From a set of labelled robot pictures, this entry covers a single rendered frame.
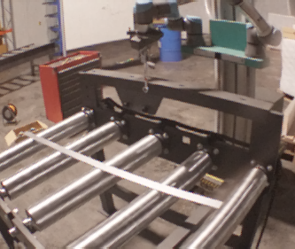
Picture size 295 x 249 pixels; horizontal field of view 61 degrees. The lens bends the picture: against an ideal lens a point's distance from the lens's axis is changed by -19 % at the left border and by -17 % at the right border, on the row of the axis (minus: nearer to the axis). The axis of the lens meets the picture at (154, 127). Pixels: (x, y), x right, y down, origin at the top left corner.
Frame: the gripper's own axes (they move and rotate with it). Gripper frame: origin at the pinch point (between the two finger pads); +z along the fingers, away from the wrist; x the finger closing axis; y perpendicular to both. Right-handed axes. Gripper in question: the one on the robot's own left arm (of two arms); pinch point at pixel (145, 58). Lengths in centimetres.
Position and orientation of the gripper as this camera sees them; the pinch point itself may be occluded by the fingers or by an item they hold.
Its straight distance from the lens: 135.3
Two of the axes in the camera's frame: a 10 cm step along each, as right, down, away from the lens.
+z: 0.1, 6.8, 7.4
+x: -6.5, 5.7, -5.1
